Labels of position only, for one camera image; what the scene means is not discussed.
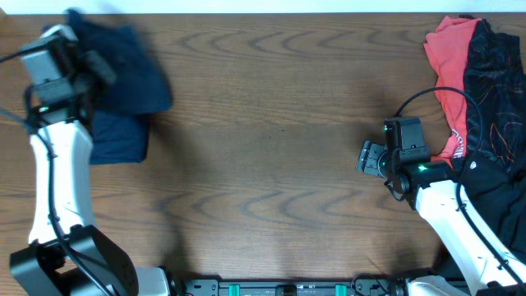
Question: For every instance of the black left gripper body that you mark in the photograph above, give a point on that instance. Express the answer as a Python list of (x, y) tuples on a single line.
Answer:
[(89, 83)]

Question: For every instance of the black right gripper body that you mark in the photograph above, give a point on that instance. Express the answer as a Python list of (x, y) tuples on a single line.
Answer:
[(371, 154)]

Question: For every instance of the dark blue denim shorts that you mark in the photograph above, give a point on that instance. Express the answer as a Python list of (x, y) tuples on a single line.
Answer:
[(141, 87)]

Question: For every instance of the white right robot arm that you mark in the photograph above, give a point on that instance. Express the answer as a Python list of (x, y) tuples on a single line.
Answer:
[(432, 189)]

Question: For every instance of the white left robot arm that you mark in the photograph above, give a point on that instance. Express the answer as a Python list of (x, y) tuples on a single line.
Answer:
[(66, 253)]

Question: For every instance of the folded dark blue shorts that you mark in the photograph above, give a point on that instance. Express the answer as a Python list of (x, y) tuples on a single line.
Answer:
[(119, 139)]

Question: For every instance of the black garment with white logo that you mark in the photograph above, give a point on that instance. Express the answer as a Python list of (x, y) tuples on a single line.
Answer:
[(498, 195)]

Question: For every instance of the red orange garment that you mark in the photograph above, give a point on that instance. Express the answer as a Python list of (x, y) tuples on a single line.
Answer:
[(447, 52)]

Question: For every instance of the black patterned garment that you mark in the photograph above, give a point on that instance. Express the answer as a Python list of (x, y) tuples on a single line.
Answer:
[(495, 79)]

